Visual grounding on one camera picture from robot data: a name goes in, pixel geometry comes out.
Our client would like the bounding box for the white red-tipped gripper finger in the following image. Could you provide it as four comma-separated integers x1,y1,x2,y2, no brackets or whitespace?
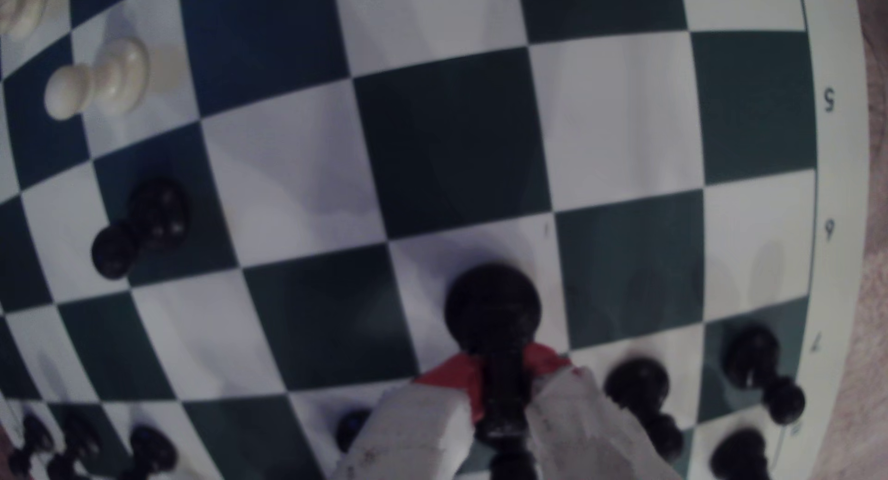
524,343,684,480
333,351,487,480

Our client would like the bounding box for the black knight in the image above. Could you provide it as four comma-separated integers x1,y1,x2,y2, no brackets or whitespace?
444,264,543,449

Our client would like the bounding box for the green white chess board mat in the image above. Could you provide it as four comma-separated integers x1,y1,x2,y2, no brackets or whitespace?
0,0,871,480

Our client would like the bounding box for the black rook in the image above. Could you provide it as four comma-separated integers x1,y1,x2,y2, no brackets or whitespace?
709,428,771,480

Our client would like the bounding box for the white pawn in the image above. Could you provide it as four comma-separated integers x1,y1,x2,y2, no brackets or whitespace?
43,36,150,122

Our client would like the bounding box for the white knight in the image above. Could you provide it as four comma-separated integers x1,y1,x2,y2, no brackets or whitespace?
0,0,49,40

